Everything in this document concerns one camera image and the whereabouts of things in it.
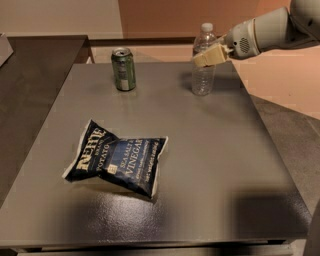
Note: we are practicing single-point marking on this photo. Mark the clear plastic water bottle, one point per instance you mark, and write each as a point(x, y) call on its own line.
point(203, 77)

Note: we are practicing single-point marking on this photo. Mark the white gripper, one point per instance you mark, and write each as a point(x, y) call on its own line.
point(239, 42)

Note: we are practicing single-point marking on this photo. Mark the green soda can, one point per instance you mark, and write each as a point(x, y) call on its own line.
point(123, 68)

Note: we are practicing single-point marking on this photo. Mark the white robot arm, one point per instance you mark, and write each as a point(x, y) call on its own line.
point(284, 29)

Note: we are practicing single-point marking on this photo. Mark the dark blue chips bag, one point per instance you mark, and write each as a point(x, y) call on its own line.
point(130, 163)

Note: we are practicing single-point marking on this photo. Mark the grey object at left edge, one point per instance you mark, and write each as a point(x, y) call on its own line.
point(6, 49)

